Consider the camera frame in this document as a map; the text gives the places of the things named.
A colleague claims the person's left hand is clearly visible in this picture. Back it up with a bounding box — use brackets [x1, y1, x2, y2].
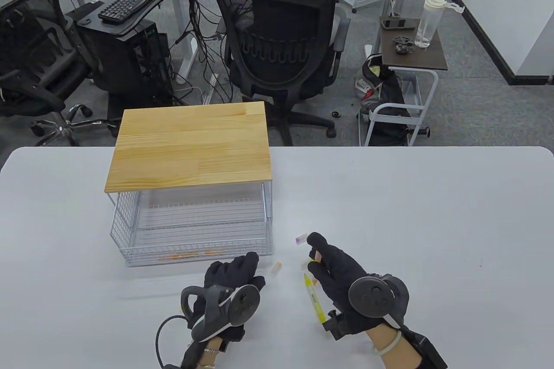
[187, 252, 266, 343]

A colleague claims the person's right hand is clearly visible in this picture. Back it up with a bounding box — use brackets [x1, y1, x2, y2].
[306, 232, 392, 339]

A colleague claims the orange double-ended highlighter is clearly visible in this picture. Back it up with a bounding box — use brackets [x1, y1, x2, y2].
[157, 250, 226, 262]
[311, 249, 323, 286]

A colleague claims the yellow double-ended highlighter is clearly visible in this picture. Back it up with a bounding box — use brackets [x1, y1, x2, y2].
[304, 273, 329, 327]

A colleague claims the white wire drawer basket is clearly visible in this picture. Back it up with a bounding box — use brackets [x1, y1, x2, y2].
[110, 189, 274, 267]

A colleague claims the person's left forearm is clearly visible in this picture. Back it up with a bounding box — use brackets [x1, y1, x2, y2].
[197, 334, 228, 369]

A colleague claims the white bangle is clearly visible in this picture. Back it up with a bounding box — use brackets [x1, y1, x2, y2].
[373, 332, 402, 356]

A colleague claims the black bag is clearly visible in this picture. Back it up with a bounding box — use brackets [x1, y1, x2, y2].
[356, 53, 412, 147]

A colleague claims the black computer tower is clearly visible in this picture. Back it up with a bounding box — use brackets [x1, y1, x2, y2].
[78, 19, 174, 121]

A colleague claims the brown-topped white side table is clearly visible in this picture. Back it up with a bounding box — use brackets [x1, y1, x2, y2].
[363, 16, 449, 148]

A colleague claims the black mesh office chair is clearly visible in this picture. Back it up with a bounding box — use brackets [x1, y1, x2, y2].
[0, 0, 119, 147]
[210, 0, 351, 147]

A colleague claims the clear water bottle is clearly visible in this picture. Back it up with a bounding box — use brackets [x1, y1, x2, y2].
[414, 0, 465, 48]

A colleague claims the black cable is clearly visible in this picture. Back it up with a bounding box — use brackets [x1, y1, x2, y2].
[155, 315, 191, 369]

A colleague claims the black strapped forearm box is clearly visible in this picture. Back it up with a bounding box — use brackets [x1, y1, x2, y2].
[400, 326, 448, 369]

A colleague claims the wooden-topped white wire shelf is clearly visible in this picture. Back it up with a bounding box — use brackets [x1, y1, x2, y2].
[105, 101, 274, 255]

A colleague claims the tangle of black cables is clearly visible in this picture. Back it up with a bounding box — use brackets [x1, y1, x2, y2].
[171, 0, 243, 103]

